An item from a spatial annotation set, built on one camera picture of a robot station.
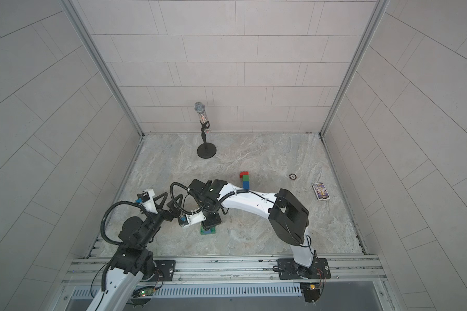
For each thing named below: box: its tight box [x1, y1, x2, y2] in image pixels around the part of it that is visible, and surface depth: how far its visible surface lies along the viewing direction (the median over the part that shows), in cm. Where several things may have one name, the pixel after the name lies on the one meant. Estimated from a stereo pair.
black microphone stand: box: [197, 119, 218, 159], surface depth 110 cm
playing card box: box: [311, 182, 331, 201], surface depth 93 cm
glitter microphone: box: [193, 101, 209, 124], surface depth 88 cm
